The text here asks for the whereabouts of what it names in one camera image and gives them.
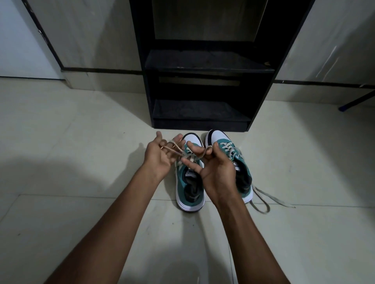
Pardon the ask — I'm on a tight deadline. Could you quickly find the person's right hand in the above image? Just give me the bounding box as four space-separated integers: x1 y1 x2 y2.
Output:
181 141 238 207

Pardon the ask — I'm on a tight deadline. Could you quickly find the person's left hand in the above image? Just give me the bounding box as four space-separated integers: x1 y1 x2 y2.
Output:
143 131 187 182

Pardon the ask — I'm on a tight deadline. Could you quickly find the beige shoelace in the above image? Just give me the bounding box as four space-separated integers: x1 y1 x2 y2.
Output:
219 142 296 214
160 140 213 168

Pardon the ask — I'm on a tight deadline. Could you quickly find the person's right forearm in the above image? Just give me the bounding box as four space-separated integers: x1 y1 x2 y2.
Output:
215 193 291 284

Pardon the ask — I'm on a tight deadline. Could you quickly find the person's left forearm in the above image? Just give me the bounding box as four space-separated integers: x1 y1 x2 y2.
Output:
44 166 165 284

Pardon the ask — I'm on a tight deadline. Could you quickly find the teal and white sneaker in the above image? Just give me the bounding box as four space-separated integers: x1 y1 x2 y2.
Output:
205 130 254 204
175 133 206 213

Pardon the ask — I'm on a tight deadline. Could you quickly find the black wooden shelf unit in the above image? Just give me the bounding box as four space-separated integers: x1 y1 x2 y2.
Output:
129 0 316 133

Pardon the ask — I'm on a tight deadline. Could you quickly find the black and blue pole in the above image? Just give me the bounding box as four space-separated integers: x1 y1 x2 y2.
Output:
338 89 375 112

